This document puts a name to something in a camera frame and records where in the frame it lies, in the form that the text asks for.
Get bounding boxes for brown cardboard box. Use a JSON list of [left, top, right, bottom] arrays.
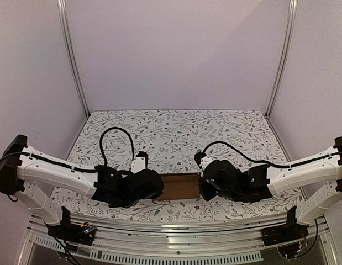
[[155, 173, 201, 201]]

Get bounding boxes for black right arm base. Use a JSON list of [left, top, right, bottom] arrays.
[[260, 224, 308, 246]]

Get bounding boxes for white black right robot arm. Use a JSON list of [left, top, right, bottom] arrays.
[[194, 136, 342, 241]]

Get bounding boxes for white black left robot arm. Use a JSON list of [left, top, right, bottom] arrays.
[[0, 135, 164, 240]]

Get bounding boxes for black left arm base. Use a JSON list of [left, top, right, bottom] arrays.
[[46, 222, 97, 246]]

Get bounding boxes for floral patterned table mat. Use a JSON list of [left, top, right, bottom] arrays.
[[51, 110, 303, 224]]

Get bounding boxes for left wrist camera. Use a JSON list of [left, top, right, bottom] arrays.
[[130, 151, 148, 173]]

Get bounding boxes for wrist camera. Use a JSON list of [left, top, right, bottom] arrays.
[[194, 151, 213, 171], [130, 151, 148, 173]]

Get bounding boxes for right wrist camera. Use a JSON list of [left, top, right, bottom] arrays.
[[194, 151, 213, 171]]

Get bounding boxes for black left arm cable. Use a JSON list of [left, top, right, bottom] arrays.
[[99, 126, 135, 169]]

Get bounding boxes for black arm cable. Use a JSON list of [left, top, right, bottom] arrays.
[[99, 126, 135, 169], [201, 140, 340, 169]]

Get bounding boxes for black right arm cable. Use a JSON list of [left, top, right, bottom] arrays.
[[201, 140, 340, 169]]

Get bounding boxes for aluminium front rail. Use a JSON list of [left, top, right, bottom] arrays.
[[17, 215, 340, 265]]

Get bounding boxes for left aluminium frame post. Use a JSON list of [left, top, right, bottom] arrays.
[[57, 0, 91, 118]]

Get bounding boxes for aluminium frame post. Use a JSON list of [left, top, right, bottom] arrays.
[[57, 0, 91, 118], [265, 0, 298, 119]]

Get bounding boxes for right aluminium frame post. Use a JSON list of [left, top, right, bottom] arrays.
[[265, 0, 298, 119]]

